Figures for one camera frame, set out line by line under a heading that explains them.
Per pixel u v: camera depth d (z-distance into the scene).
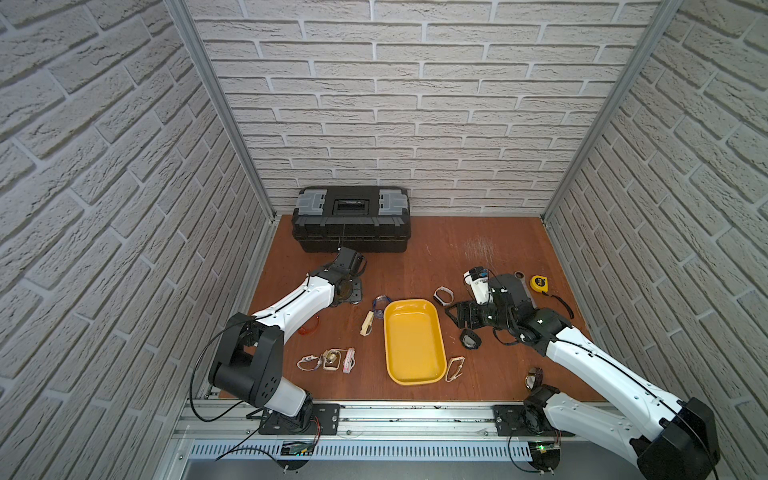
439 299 0.94
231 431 0.73
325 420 0.74
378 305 0.94
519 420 0.73
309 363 0.81
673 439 0.38
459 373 0.81
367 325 0.87
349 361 0.80
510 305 0.59
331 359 0.81
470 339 0.84
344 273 0.68
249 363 0.43
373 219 0.95
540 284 0.97
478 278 0.70
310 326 0.89
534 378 0.77
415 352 0.83
